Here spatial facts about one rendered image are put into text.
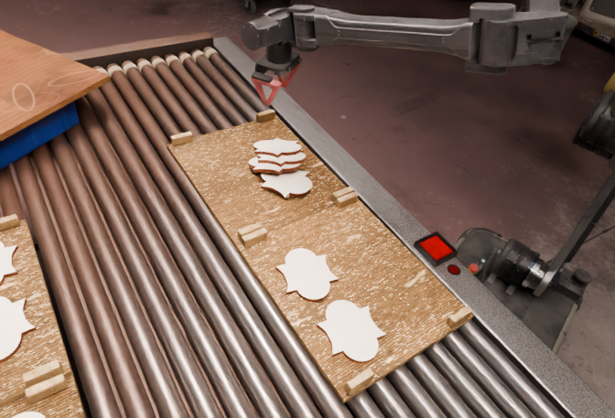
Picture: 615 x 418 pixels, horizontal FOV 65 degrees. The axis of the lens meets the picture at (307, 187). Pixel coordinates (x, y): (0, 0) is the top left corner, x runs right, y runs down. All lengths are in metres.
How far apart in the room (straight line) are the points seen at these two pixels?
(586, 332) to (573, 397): 1.44
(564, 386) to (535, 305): 1.07
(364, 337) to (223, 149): 0.66
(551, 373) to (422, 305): 0.28
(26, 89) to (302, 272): 0.88
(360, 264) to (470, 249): 1.20
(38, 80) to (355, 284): 1.00
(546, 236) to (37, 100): 2.44
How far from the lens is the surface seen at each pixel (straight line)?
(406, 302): 1.08
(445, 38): 0.90
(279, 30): 1.03
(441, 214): 2.72
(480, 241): 2.31
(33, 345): 1.04
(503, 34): 0.87
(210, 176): 1.28
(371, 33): 0.95
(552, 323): 2.17
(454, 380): 1.05
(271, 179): 1.24
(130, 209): 1.24
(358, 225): 1.19
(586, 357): 2.49
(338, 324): 1.00
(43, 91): 1.47
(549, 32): 0.90
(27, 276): 1.14
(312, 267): 1.07
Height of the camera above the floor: 1.78
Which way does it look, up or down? 42 degrees down
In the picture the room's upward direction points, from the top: 9 degrees clockwise
